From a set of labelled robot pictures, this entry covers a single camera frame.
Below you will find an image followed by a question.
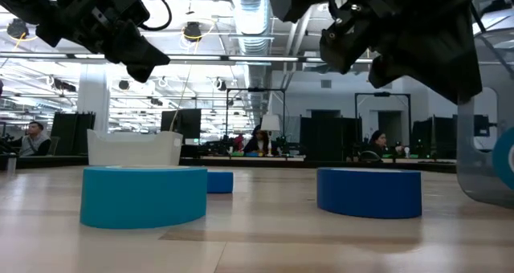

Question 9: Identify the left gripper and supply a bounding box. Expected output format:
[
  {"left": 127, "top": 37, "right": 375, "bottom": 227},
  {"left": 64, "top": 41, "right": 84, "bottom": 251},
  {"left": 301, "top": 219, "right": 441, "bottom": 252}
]
[{"left": 35, "top": 0, "right": 173, "bottom": 84}]

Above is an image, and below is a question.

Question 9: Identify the black ceiling cable reel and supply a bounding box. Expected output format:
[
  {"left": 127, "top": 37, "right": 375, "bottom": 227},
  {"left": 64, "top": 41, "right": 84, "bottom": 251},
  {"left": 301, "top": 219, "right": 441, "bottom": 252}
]
[
  {"left": 6, "top": 18, "right": 30, "bottom": 39},
  {"left": 183, "top": 22, "right": 203, "bottom": 43}
]

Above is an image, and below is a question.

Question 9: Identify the white pillar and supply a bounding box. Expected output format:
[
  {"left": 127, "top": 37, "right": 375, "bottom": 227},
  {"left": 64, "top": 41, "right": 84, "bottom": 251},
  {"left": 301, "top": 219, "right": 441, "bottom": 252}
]
[{"left": 77, "top": 66, "right": 111, "bottom": 133}]

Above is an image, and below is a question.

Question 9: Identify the small white plastic bin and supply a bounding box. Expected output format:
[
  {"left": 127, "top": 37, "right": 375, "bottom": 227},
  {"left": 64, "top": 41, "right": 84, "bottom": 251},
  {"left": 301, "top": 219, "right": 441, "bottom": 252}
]
[{"left": 86, "top": 128, "right": 184, "bottom": 168}]

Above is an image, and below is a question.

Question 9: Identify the black partition panel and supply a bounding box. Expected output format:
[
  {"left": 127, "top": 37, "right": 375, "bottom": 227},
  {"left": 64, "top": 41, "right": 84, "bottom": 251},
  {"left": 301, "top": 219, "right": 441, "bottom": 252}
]
[
  {"left": 300, "top": 116, "right": 362, "bottom": 161},
  {"left": 47, "top": 112, "right": 96, "bottom": 157}
]

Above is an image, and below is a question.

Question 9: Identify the black gantry frame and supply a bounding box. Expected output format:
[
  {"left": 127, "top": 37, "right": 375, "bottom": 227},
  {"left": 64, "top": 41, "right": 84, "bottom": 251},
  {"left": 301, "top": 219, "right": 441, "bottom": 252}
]
[
  {"left": 226, "top": 87, "right": 287, "bottom": 156},
  {"left": 354, "top": 92, "right": 412, "bottom": 157}
]

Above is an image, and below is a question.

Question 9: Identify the person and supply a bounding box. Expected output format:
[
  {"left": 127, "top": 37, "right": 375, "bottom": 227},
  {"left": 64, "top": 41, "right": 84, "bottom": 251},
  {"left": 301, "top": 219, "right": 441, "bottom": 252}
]
[
  {"left": 18, "top": 120, "right": 53, "bottom": 157},
  {"left": 363, "top": 130, "right": 398, "bottom": 161},
  {"left": 243, "top": 128, "right": 271, "bottom": 154}
]

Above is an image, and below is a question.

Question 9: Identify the white lamp shade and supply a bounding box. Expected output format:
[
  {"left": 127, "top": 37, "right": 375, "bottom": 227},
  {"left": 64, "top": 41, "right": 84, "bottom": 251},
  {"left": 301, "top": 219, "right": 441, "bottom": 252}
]
[{"left": 260, "top": 113, "right": 281, "bottom": 132}]

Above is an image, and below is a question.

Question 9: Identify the transparent grey plastic bin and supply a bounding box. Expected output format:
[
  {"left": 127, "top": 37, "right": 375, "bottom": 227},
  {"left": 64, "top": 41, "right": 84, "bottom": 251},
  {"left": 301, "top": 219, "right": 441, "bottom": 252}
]
[{"left": 456, "top": 27, "right": 514, "bottom": 209}]

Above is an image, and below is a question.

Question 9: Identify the silver ventilation duct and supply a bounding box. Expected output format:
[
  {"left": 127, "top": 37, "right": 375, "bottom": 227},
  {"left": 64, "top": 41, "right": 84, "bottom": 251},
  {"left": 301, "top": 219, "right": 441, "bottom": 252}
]
[{"left": 229, "top": 0, "right": 278, "bottom": 117}]

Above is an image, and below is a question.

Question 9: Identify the dark blue tape roll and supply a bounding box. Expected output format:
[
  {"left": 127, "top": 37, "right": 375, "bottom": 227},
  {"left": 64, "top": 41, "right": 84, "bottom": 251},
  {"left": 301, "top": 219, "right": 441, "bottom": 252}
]
[{"left": 316, "top": 167, "right": 423, "bottom": 220}]

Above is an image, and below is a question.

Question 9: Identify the black table frame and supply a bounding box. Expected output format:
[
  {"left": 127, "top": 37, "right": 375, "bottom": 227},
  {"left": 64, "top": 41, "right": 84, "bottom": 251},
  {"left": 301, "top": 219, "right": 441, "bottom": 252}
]
[{"left": 0, "top": 155, "right": 458, "bottom": 173}]

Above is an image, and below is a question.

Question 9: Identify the light blue tape roll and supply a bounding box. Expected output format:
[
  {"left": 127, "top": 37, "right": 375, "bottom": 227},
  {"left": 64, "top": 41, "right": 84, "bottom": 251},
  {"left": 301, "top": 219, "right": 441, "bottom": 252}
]
[
  {"left": 492, "top": 127, "right": 514, "bottom": 190},
  {"left": 79, "top": 165, "right": 209, "bottom": 230}
]

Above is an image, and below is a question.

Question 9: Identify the wooden table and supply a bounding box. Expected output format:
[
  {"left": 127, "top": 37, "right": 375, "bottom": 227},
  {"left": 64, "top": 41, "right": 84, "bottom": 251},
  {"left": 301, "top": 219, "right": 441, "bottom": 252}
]
[{"left": 202, "top": 156, "right": 305, "bottom": 163}]

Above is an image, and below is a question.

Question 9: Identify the blue mini stapler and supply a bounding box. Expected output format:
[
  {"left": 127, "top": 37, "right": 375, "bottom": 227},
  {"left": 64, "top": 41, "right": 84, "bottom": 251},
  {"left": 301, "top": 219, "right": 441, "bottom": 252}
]
[{"left": 206, "top": 171, "right": 235, "bottom": 194}]

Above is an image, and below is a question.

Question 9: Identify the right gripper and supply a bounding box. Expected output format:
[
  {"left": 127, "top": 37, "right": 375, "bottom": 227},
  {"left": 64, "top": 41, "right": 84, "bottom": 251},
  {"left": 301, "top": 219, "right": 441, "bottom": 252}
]
[{"left": 267, "top": 0, "right": 483, "bottom": 106}]

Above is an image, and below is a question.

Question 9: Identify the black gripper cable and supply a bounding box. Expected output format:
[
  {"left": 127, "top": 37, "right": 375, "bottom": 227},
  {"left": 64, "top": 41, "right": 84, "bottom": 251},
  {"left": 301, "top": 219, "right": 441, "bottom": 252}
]
[{"left": 140, "top": 0, "right": 173, "bottom": 31}]

